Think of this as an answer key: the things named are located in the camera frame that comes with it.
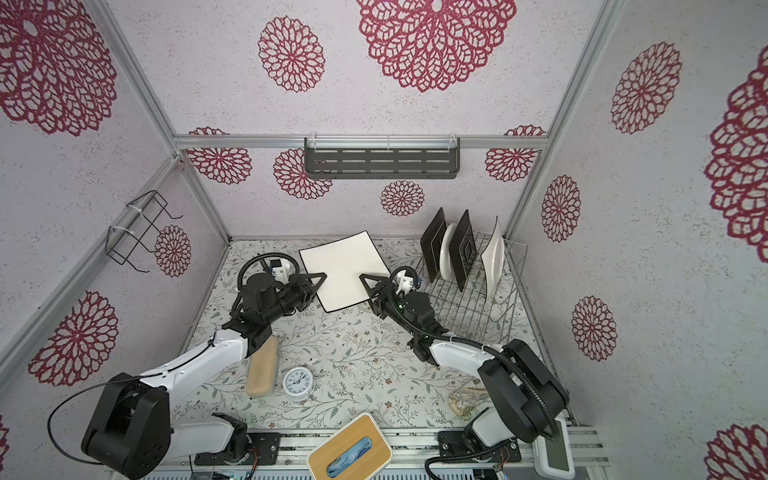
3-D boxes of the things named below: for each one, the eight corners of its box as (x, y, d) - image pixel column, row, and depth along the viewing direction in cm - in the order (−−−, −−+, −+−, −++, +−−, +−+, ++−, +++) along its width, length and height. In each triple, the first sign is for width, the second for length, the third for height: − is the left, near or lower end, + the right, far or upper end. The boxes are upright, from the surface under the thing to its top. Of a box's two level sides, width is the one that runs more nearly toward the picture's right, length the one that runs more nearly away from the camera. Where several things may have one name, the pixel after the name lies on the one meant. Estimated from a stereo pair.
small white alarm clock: (284, 400, 83) (279, 395, 80) (289, 372, 88) (285, 366, 85) (312, 400, 83) (309, 395, 80) (316, 372, 88) (313, 366, 85)
